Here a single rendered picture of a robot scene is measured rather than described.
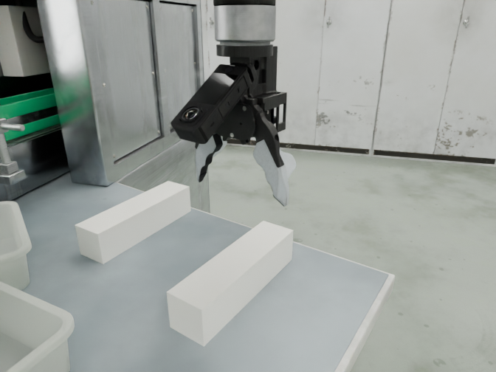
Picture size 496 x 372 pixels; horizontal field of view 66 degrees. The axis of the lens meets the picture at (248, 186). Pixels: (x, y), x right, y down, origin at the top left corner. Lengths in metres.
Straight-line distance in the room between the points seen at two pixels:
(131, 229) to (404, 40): 3.08
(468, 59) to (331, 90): 1.08
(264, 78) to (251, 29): 0.08
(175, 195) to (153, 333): 0.33
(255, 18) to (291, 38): 3.10
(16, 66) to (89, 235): 0.68
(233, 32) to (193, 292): 0.33
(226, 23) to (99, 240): 0.42
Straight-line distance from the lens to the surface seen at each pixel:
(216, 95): 0.46
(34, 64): 1.29
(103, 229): 0.70
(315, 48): 3.54
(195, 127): 0.43
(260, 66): 0.52
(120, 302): 0.63
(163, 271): 0.67
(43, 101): 1.13
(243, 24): 0.47
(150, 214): 0.77
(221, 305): 0.53
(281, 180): 0.48
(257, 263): 0.58
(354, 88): 3.56
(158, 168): 1.26
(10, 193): 1.04
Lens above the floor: 1.14
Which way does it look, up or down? 23 degrees down
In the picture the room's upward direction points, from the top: straight up
